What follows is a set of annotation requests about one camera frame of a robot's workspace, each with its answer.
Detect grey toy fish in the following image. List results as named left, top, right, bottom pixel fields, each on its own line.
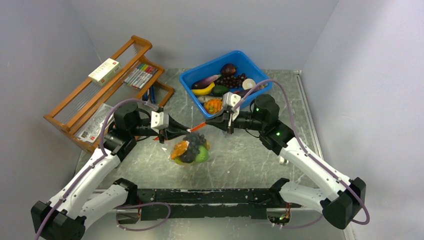
left=197, top=95, right=223, bottom=104

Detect red grape bunch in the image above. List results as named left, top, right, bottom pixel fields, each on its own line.
left=214, top=73, right=247, bottom=89

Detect wooden rack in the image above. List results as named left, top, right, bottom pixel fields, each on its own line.
left=44, top=35, right=175, bottom=153

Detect dark grape bunch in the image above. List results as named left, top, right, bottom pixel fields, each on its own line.
left=179, top=132, right=207, bottom=164

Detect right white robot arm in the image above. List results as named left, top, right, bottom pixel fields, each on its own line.
left=205, top=94, right=366, bottom=230

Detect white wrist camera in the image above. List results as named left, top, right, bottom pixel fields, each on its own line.
left=150, top=111, right=170, bottom=133
left=222, top=92, right=242, bottom=121

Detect small white plastic block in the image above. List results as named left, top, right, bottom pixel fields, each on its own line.
left=278, top=156, right=288, bottom=166

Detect coloured marker pack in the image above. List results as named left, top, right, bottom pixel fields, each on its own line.
left=123, top=63, right=158, bottom=89

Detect clear zip bag red zipper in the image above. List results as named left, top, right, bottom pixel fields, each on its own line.
left=161, top=122, right=211, bottom=166

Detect green bumpy fruit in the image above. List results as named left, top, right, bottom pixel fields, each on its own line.
left=194, top=146, right=210, bottom=163

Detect single yellow banana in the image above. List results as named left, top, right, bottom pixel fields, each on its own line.
left=191, top=82, right=216, bottom=96

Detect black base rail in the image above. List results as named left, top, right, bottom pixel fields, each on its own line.
left=116, top=186, right=300, bottom=224

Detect dark red fruit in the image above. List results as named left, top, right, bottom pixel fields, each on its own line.
left=220, top=63, right=237, bottom=77

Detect orange toy pineapple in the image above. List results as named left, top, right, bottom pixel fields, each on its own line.
left=203, top=98, right=223, bottom=115

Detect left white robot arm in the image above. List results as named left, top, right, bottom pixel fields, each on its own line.
left=30, top=98, right=190, bottom=240

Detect green avocado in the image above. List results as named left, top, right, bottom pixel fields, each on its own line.
left=211, top=85, right=230, bottom=97

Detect blue plastic bin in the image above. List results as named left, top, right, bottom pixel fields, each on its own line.
left=179, top=50, right=268, bottom=119

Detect long purple eggplant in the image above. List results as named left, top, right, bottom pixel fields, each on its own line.
left=234, top=84, right=267, bottom=98

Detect cut brown white mushroom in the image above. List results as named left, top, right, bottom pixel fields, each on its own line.
left=241, top=78, right=256, bottom=90

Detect yellow banana bunch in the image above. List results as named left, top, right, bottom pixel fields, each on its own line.
left=169, top=141, right=210, bottom=166

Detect white red box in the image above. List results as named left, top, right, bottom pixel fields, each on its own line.
left=88, top=58, right=121, bottom=86

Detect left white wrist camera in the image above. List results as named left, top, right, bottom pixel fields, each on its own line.
left=150, top=111, right=170, bottom=133

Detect packaged ruler set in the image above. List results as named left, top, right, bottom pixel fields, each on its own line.
left=75, top=103, right=113, bottom=143

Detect blue pens on rack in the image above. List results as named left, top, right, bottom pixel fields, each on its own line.
left=141, top=86, right=156, bottom=104

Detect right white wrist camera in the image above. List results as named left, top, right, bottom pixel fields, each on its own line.
left=222, top=92, right=242, bottom=121

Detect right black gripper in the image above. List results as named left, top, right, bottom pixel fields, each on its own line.
left=205, top=107, right=266, bottom=134

